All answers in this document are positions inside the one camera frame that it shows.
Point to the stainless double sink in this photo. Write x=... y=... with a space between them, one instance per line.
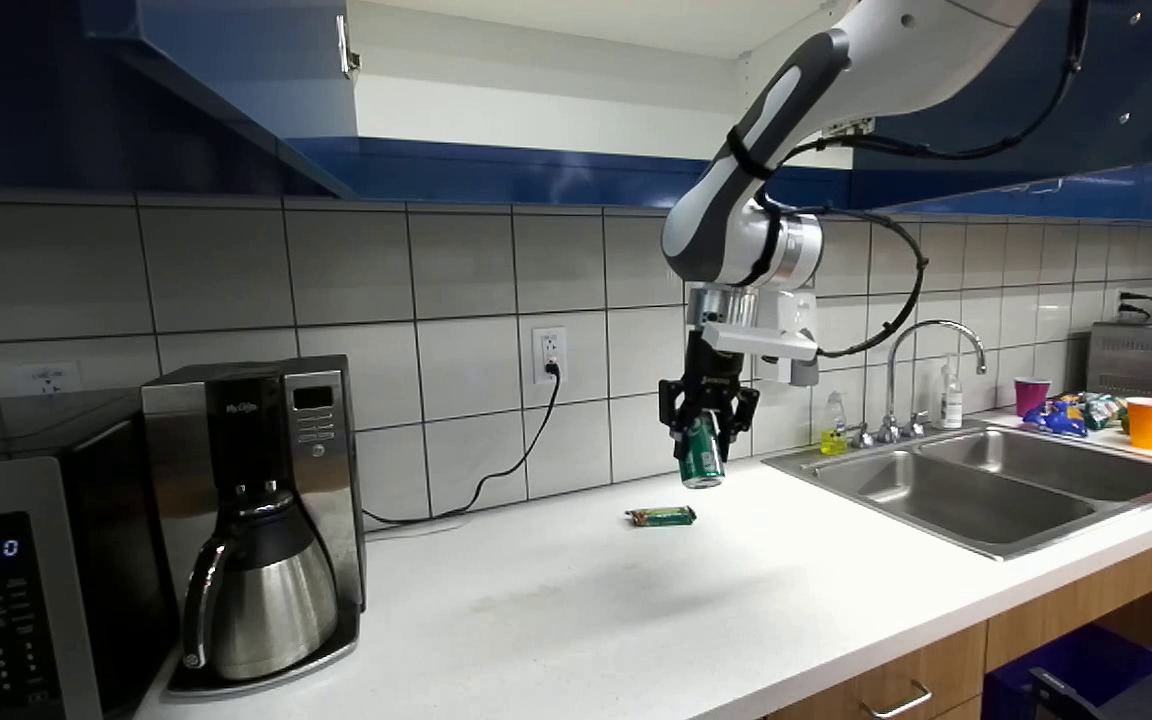
x=996 y=493

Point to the steel black coffee maker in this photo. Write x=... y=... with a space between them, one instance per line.
x=253 y=477

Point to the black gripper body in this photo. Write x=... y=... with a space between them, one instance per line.
x=708 y=376

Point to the wooden drawer with handle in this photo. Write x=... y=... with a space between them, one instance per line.
x=938 y=681

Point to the blue recycling bin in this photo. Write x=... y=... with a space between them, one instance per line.
x=1098 y=667

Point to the yellow soap bottle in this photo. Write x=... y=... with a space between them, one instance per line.
x=832 y=437

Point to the chrome gooseneck faucet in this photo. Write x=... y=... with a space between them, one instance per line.
x=921 y=384

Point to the colourful snack wrappers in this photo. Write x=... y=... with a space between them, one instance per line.
x=1078 y=412

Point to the orange plastic cup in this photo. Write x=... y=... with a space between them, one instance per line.
x=1139 y=420

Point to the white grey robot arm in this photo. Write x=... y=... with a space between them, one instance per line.
x=741 y=253

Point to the steel coffee carafe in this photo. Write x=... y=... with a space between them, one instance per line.
x=261 y=592

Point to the white wall outlet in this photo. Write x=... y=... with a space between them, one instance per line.
x=548 y=355

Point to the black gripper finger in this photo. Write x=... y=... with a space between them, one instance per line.
x=735 y=412
x=668 y=402

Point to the purple plastic cup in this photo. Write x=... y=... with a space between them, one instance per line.
x=1031 y=396

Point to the black microwave oven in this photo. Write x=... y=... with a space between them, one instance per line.
x=86 y=605

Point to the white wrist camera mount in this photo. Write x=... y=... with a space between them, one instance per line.
x=765 y=327

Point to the blue upper cupboard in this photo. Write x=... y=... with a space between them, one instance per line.
x=619 y=103

